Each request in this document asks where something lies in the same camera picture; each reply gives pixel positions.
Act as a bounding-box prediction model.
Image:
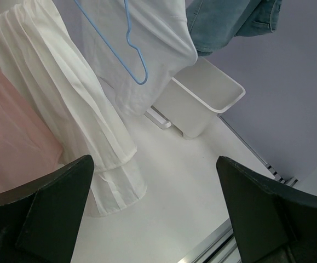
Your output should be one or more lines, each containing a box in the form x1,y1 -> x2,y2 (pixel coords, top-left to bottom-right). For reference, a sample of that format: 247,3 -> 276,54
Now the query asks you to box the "white plastic basket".
153,57 -> 246,140

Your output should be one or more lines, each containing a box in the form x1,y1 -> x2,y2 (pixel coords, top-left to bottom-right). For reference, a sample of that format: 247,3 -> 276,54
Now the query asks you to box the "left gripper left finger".
0,155 -> 94,262

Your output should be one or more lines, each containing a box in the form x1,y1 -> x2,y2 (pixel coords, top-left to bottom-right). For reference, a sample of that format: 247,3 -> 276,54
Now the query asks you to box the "blue denim skirt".
186,0 -> 282,56

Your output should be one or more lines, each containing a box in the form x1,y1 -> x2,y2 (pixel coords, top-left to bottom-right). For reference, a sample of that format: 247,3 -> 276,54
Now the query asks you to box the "blue wire hanger of skirt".
73,0 -> 148,85

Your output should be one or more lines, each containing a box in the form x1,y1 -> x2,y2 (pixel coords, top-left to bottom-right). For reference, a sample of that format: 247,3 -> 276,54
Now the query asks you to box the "pink dress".
0,71 -> 63,193

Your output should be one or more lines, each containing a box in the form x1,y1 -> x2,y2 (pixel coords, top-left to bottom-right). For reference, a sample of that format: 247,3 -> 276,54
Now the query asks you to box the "white ruffled dress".
0,1 -> 147,217

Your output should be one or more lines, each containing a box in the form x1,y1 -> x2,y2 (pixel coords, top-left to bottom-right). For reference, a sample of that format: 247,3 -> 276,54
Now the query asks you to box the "white skirt on right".
80,1 -> 197,115

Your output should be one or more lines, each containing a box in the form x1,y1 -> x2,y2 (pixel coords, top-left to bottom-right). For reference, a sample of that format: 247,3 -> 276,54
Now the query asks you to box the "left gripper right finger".
216,156 -> 317,262

